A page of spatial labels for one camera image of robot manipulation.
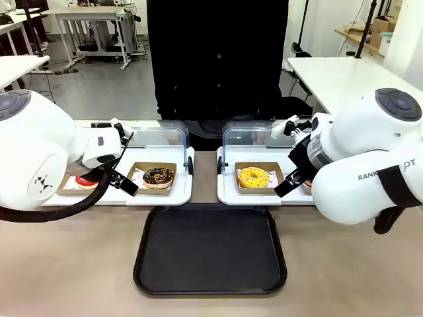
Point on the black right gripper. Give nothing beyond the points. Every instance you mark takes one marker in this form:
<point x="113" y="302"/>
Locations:
<point x="302" y="153"/>

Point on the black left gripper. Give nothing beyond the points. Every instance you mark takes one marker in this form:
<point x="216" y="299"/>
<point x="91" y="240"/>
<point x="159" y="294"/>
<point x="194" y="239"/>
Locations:
<point x="94" y="172"/>

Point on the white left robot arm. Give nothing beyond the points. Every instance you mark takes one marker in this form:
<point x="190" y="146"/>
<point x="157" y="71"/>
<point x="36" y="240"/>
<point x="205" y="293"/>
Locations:
<point x="33" y="138"/>

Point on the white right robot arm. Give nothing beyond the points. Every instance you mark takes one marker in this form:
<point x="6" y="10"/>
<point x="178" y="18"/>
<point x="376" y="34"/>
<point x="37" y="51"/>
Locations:
<point x="357" y="138"/>

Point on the purple drizzled chocolate donut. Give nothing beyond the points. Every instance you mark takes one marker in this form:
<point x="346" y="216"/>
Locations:
<point x="305" y="191"/>

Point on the brown cardboard donut tray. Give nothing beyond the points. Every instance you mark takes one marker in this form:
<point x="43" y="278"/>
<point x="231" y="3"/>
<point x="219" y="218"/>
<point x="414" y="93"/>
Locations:
<point x="66" y="191"/>
<point x="155" y="191"/>
<point x="257" y="191"/>

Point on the chocolate donut with nuts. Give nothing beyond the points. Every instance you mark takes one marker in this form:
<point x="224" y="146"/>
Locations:
<point x="158" y="178"/>

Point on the yellow sprinkled donut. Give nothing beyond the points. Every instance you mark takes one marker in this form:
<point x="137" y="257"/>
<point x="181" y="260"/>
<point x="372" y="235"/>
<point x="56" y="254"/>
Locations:
<point x="253" y="177"/>

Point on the red glazed donut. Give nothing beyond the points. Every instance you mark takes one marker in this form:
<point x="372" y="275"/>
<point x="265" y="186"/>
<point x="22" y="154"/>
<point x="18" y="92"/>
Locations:
<point x="86" y="182"/>

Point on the black serving tray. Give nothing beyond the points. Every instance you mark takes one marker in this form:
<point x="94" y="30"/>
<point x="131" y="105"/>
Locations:
<point x="209" y="251"/>

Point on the white display case base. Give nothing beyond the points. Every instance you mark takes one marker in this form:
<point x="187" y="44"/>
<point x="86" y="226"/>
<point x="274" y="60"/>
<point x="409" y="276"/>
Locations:
<point x="228" y="195"/>
<point x="158" y="199"/>

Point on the clear display case lid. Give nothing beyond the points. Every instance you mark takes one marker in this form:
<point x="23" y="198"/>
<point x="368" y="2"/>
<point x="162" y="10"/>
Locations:
<point x="165" y="132"/>
<point x="244" y="132"/>

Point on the large white table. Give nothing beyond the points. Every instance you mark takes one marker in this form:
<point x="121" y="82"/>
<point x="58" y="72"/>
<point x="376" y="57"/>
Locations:
<point x="330" y="76"/>

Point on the black tripod stand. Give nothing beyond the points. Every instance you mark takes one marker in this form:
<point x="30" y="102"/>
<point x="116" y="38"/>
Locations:
<point x="301" y="48"/>

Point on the person torso in black shirt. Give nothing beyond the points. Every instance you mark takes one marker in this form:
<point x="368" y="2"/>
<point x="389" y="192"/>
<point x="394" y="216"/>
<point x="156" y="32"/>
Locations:
<point x="218" y="59"/>

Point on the small white table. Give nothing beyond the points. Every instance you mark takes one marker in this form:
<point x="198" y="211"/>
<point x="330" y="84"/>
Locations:
<point x="20" y="66"/>

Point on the wooden shelf board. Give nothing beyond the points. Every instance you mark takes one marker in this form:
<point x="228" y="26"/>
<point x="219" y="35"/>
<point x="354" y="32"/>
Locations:
<point x="357" y="39"/>

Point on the brown cardboard box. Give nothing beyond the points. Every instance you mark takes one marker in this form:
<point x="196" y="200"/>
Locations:
<point x="381" y="29"/>

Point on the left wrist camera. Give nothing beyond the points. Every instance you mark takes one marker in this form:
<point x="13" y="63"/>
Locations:
<point x="127" y="133"/>

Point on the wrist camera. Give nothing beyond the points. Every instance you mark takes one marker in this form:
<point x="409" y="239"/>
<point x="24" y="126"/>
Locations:
<point x="281" y="129"/>
<point x="127" y="133"/>

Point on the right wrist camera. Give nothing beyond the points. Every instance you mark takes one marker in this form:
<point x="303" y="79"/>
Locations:
<point x="281" y="129"/>

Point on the black camera stand pole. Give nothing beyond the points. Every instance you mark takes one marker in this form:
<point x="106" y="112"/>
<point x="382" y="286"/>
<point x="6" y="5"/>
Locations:
<point x="365" y="29"/>
<point x="34" y="33"/>

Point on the grey metal frame desk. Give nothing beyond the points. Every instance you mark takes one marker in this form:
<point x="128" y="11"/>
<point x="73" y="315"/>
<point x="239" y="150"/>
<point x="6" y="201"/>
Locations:
<point x="86" y="14"/>

